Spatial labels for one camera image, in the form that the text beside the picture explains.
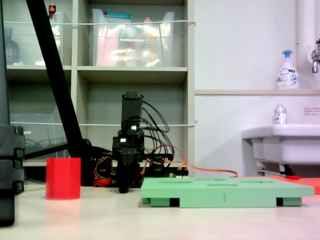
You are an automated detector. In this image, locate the yellow label bottle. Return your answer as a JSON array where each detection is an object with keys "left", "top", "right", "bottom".
[{"left": 139, "top": 16, "right": 158, "bottom": 67}]

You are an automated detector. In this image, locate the black tripod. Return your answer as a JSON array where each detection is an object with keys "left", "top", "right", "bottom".
[{"left": 23, "top": 0, "right": 95, "bottom": 187}]

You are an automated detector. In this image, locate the pink wall label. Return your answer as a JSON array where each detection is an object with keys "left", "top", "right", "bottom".
[{"left": 303, "top": 107, "right": 320, "bottom": 117}]

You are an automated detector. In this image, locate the beige shelf unit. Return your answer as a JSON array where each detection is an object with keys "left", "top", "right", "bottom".
[{"left": 0, "top": 0, "right": 196, "bottom": 177}]

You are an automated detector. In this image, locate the black notched tripod leg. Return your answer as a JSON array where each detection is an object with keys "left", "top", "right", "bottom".
[{"left": 0, "top": 0, "right": 26, "bottom": 227}]

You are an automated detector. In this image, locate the dark round bottle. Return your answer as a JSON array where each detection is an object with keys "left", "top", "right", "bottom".
[{"left": 3, "top": 27, "right": 22, "bottom": 65}]

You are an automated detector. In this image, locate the teal lidded box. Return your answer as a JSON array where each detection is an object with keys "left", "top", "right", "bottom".
[{"left": 104, "top": 11, "right": 133, "bottom": 24}]

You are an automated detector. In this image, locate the white sink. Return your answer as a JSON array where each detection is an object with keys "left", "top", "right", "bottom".
[{"left": 240, "top": 123, "right": 320, "bottom": 176}]

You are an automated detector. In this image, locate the dark bottle with red cap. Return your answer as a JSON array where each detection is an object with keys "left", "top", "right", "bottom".
[{"left": 48, "top": 4, "right": 58, "bottom": 20}]

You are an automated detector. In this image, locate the white pump soap bottle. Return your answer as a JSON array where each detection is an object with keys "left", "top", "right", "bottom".
[{"left": 275, "top": 49, "right": 301, "bottom": 90}]

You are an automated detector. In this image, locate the white wall ledge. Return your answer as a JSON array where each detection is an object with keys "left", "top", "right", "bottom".
[{"left": 194, "top": 89, "right": 320, "bottom": 96}]

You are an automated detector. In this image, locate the small orange block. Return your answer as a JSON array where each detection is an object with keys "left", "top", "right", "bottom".
[{"left": 236, "top": 174, "right": 320, "bottom": 195}]

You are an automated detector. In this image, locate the long black wire bundle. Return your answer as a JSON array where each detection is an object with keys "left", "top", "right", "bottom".
[{"left": 139, "top": 99, "right": 171, "bottom": 141}]

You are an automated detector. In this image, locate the metal faucet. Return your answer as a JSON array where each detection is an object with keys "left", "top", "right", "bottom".
[{"left": 306, "top": 38, "right": 320, "bottom": 74}]

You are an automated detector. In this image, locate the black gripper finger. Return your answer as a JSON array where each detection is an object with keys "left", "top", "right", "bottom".
[
  {"left": 126, "top": 152, "right": 141, "bottom": 191},
  {"left": 116, "top": 153, "right": 131, "bottom": 194}
]

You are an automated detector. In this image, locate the green shape sorting board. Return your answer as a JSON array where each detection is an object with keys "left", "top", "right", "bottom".
[{"left": 140, "top": 176, "right": 315, "bottom": 209}]

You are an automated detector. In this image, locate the red octagonal pillar block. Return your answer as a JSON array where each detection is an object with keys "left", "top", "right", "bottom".
[{"left": 45, "top": 157, "right": 82, "bottom": 201}]

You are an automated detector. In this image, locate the thin orange wire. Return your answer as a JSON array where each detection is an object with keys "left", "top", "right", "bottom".
[{"left": 141, "top": 144, "right": 239, "bottom": 179}]

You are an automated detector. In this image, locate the circuit board with green terminal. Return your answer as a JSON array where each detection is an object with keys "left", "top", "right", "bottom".
[{"left": 169, "top": 171, "right": 190, "bottom": 179}]

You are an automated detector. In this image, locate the white pipe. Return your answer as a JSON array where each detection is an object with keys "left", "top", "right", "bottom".
[{"left": 295, "top": 0, "right": 320, "bottom": 55}]

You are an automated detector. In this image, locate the small clear bottle silver cap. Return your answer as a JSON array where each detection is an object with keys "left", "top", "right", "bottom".
[{"left": 273, "top": 104, "right": 289, "bottom": 125}]

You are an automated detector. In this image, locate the large clear plastic bin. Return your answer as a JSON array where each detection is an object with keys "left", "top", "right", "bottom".
[{"left": 91, "top": 8, "right": 176, "bottom": 68}]

